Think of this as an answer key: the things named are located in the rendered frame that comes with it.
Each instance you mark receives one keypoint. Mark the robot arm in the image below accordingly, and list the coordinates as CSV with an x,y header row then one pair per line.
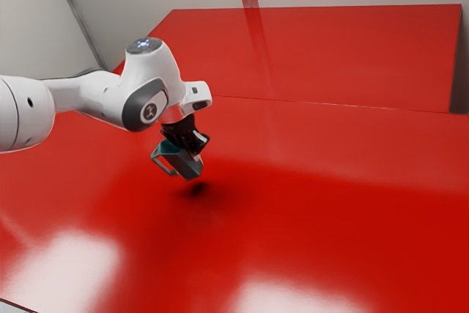
x,y
110,89

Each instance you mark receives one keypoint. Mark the teal faceted mug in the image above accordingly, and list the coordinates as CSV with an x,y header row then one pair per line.
x,y
183,165

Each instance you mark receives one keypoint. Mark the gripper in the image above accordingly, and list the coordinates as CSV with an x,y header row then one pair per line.
x,y
178,131

